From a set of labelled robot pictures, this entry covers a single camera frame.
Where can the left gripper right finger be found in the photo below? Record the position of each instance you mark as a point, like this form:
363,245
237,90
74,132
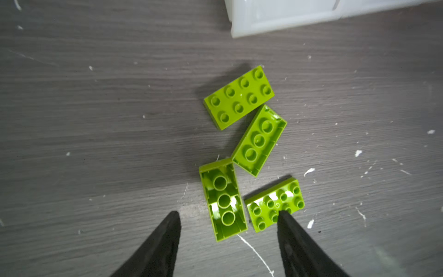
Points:
300,254

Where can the white three-compartment bin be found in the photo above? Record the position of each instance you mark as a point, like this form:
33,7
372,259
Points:
249,17

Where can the green lego brick bottom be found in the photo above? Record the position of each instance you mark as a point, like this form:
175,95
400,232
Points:
264,207

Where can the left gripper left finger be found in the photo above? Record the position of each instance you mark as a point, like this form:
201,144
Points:
157,255

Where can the green lego brick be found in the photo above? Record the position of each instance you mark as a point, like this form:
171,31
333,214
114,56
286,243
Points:
223,199
264,207
259,140
235,100

